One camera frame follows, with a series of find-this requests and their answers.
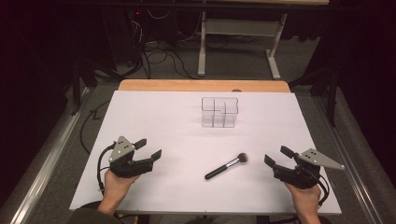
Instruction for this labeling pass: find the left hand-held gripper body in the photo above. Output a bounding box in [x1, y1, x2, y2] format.
[108, 135, 154, 179]

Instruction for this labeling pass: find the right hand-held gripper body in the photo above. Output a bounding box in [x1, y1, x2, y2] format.
[273, 147, 347, 190]

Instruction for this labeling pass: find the black makeup brush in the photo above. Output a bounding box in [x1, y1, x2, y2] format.
[204, 152, 249, 181]

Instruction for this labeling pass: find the clear acrylic organizer box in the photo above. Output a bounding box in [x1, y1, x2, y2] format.
[201, 96, 240, 129]

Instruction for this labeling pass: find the person's right hand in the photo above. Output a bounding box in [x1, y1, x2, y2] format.
[284, 181, 322, 216]

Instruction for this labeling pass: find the person's left hand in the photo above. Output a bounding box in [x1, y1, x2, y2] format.
[103, 169, 141, 204]

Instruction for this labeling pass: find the black metal stand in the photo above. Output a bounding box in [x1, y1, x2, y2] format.
[287, 65, 339, 128]
[70, 59, 98, 117]

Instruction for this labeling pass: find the dark computer tower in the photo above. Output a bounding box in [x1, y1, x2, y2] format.
[102, 8, 148, 68]

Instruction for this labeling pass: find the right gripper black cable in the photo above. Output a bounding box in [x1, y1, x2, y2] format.
[317, 173, 331, 207]

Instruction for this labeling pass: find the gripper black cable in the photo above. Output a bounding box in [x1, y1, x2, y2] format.
[317, 173, 331, 207]
[96, 143, 117, 196]

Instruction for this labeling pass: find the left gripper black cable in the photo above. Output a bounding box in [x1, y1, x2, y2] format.
[96, 143, 117, 196]

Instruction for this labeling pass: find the aluminium floor rail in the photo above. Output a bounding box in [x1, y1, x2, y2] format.
[0, 88, 92, 224]
[313, 95, 385, 224]

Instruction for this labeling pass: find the black floor cable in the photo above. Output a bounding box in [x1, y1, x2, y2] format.
[79, 99, 112, 155]

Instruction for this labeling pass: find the bundle of floor cables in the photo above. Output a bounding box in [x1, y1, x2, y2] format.
[130, 8, 201, 80]

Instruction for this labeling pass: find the white metal desk frame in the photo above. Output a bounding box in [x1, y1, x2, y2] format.
[197, 10, 289, 80]

